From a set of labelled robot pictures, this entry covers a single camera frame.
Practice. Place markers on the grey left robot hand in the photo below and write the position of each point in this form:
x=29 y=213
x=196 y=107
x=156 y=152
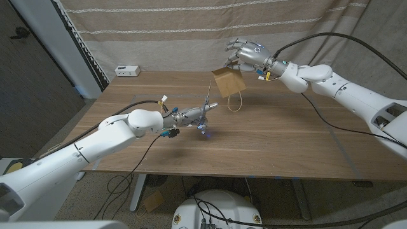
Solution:
x=187 y=116

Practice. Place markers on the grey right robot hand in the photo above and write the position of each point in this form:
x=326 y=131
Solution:
x=254 y=55

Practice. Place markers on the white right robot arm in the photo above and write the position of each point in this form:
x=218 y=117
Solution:
x=356 y=95

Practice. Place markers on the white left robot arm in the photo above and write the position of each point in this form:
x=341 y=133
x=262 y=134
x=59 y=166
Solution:
x=79 y=152

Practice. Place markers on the small brown floor paper bag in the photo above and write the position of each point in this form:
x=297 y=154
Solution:
x=153 y=201

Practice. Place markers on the black round floor fan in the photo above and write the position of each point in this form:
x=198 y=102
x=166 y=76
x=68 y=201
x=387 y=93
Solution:
x=155 y=180

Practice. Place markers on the white power strip box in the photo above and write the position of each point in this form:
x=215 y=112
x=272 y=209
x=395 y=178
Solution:
x=127 y=70

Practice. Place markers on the beige striped curtain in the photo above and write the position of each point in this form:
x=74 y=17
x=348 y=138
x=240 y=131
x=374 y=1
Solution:
x=175 y=41

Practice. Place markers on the white table leg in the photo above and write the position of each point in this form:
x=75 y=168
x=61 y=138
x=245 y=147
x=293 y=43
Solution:
x=137 y=194

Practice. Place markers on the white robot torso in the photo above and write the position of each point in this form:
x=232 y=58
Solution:
x=229 y=206

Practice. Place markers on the grey backdrop cloth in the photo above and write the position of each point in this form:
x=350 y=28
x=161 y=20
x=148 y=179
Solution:
x=381 y=19

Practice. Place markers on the grey table leg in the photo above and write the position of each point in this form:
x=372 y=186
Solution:
x=301 y=200

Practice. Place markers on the dark textured door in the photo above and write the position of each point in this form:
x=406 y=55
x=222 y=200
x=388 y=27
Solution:
x=31 y=95

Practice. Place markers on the white floor platform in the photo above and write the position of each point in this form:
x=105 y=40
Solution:
x=54 y=203

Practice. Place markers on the yellow black pad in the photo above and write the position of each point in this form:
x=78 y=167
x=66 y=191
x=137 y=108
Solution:
x=12 y=167

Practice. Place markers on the white door frame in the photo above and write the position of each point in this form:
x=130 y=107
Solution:
x=57 y=41

